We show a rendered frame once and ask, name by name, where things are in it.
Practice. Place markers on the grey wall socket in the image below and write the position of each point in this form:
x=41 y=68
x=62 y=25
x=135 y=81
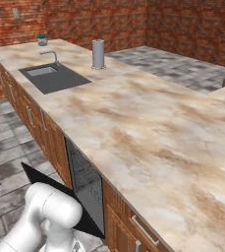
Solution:
x=16 y=12

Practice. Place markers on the small potted plant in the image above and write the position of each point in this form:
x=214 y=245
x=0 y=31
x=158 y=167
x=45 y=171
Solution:
x=42 y=40

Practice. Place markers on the wooden drawer front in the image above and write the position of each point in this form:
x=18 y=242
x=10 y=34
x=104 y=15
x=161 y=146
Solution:
x=120 y=205

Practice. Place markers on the grey dishwasher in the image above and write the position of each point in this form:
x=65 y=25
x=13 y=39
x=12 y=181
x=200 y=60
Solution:
x=84 y=183

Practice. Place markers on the dark grey sink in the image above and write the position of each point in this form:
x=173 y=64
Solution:
x=56 y=78

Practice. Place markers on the silver tap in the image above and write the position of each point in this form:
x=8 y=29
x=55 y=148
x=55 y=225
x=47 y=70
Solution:
x=53 y=53

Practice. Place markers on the black dishwasher door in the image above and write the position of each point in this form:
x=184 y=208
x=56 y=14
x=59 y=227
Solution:
x=38 y=176

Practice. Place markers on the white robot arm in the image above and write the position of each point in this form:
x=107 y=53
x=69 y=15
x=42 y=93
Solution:
x=48 y=210

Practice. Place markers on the grey paper towel roll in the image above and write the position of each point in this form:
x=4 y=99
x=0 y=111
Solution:
x=98 y=52

